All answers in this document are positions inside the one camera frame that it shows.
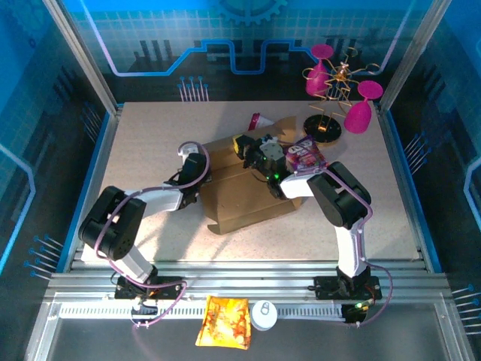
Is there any white cup with pink lid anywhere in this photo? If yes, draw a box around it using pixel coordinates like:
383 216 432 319
247 112 277 132

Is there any brown cardboard box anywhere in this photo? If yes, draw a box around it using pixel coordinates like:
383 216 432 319
198 115 306 236

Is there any purple candy bag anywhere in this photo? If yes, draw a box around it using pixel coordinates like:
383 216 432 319
283 135 330 174

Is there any pink wine glass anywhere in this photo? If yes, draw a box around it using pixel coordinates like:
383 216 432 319
304 44 334 97
343 80 384 135

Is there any yellow snack bag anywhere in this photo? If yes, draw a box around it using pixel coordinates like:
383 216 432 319
195 296 252 350

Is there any white pull-tab can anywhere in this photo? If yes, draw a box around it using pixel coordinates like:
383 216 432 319
250 299 279 332

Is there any black controller board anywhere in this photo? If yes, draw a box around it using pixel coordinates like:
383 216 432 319
343 300 376 325

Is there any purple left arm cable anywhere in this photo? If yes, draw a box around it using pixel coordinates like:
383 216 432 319
93 141 212 330

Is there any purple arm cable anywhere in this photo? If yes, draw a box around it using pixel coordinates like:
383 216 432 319
292 167 395 328
93 141 212 330

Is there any gold wire glass rack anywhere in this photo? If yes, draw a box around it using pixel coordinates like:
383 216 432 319
302 47 380 146

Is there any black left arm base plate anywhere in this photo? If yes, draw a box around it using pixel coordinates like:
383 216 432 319
113 276 185 301

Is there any aluminium frame rail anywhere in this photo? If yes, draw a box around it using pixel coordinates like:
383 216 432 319
44 259 448 304

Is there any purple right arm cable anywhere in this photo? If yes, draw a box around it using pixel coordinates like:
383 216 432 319
292 167 395 328

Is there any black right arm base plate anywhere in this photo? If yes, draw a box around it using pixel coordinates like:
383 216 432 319
313 275 383 301

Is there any white slotted cable duct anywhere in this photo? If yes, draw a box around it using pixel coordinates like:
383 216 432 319
58 303 349 321

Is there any aluminium frame post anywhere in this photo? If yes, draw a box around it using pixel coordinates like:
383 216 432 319
43 0 122 114
377 0 452 112

